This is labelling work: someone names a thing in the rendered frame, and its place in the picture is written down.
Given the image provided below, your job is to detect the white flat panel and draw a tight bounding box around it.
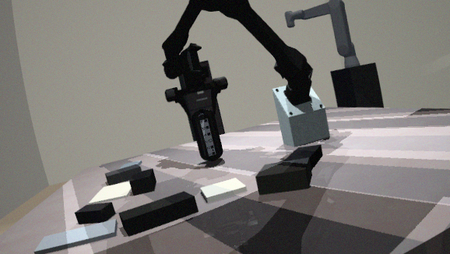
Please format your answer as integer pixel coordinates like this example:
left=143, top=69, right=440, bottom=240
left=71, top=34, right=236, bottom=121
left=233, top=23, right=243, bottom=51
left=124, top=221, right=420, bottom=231
left=88, top=182, right=132, bottom=205

